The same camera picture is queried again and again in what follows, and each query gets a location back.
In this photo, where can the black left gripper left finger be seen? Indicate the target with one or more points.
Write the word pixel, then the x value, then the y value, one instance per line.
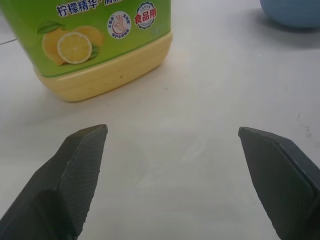
pixel 62 185

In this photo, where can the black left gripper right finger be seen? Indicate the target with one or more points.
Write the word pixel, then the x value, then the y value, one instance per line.
pixel 280 182

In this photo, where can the yellow lemon detergent bottle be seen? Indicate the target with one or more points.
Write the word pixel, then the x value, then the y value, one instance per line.
pixel 100 47

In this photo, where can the blue bowl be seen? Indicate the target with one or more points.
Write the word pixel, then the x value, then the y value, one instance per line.
pixel 292 12

